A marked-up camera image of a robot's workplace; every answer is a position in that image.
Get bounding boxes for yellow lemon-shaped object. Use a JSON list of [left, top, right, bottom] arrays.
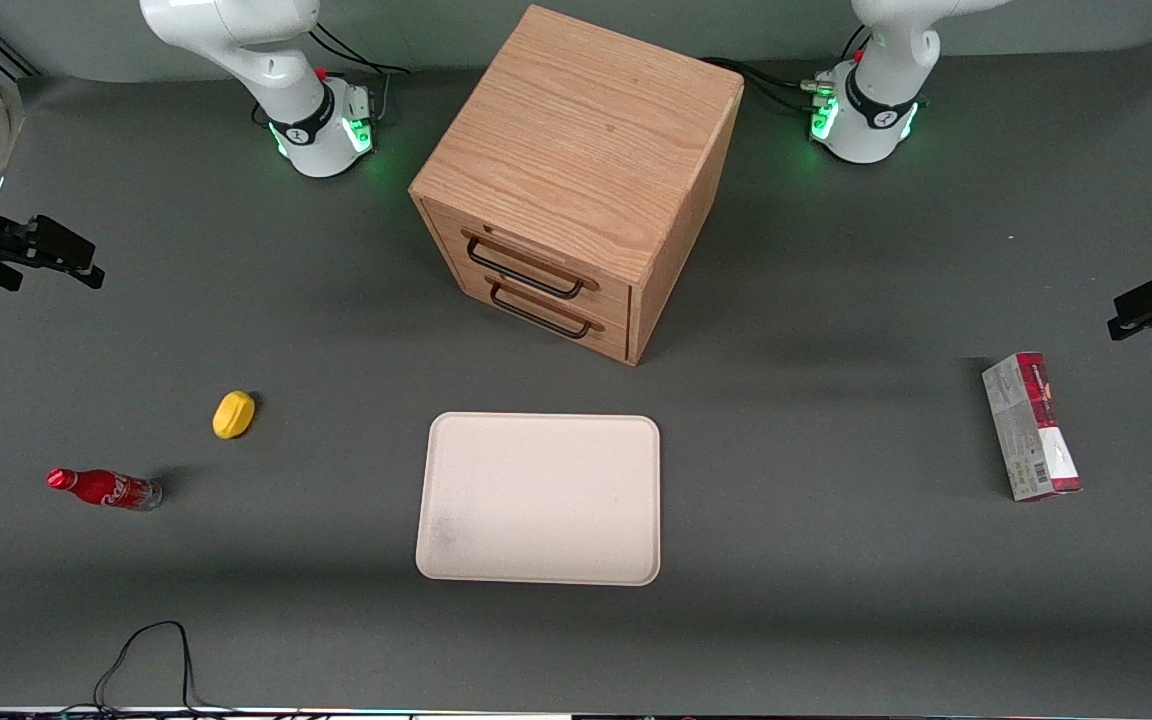
[[212, 390, 257, 441]]

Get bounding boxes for red and white carton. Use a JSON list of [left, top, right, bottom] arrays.
[[981, 351, 1083, 502]]

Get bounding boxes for wooden two-drawer cabinet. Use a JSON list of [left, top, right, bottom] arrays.
[[409, 5, 745, 367]]

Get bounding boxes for black arm base cables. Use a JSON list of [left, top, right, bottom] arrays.
[[701, 28, 872, 113], [308, 22, 413, 126]]

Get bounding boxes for thin black looped cable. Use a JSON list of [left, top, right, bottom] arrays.
[[0, 620, 417, 720]]

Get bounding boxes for red coke bottle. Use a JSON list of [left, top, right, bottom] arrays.
[[46, 467, 164, 513]]

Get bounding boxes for black drawer handle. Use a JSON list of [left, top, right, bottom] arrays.
[[484, 275, 605, 341], [462, 231, 600, 300]]

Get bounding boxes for cream plastic tray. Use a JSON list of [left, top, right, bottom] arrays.
[[415, 411, 661, 587]]

